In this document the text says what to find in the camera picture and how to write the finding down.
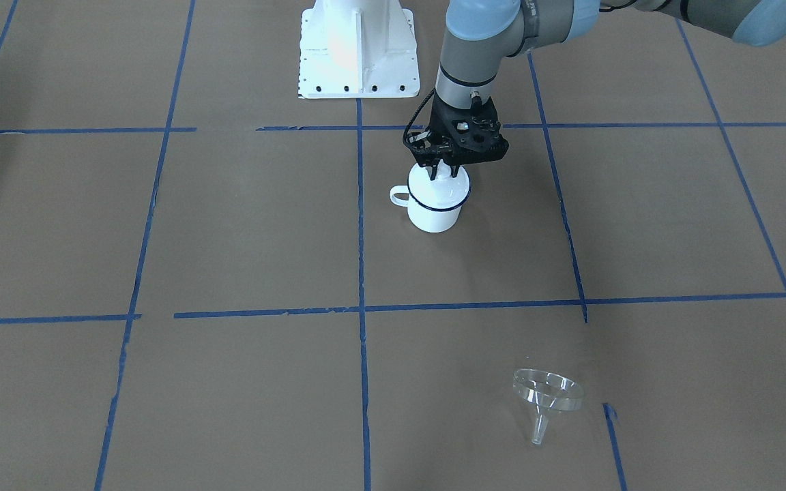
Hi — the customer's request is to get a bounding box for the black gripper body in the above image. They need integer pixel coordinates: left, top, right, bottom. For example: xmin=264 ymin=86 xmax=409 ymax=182
xmin=403 ymin=95 xmax=499 ymax=167

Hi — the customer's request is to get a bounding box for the clear plastic funnel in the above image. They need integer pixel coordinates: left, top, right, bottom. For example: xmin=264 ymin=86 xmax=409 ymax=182
xmin=512 ymin=368 xmax=585 ymax=445

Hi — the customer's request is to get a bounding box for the white mug lid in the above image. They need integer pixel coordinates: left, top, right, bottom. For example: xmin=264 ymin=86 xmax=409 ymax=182
xmin=407 ymin=161 xmax=471 ymax=207

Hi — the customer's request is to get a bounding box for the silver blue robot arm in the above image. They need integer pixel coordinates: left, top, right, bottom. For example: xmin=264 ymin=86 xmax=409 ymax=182
xmin=403 ymin=1 xmax=786 ymax=181

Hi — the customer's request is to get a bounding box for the white enamel mug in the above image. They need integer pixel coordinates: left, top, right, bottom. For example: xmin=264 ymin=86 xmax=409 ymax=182
xmin=389 ymin=185 xmax=469 ymax=233

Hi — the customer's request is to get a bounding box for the brown paper table cover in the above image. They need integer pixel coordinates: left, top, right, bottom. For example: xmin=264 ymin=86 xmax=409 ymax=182
xmin=0 ymin=1 xmax=786 ymax=490

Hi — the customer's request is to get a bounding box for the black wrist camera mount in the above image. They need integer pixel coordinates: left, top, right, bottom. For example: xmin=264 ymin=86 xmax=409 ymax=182
xmin=451 ymin=117 xmax=509 ymax=165

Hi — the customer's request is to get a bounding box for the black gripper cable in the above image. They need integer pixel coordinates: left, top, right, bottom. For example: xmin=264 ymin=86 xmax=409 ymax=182
xmin=403 ymin=87 xmax=437 ymax=152

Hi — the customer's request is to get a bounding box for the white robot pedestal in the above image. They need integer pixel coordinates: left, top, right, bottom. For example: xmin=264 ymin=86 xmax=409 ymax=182
xmin=297 ymin=1 xmax=420 ymax=100

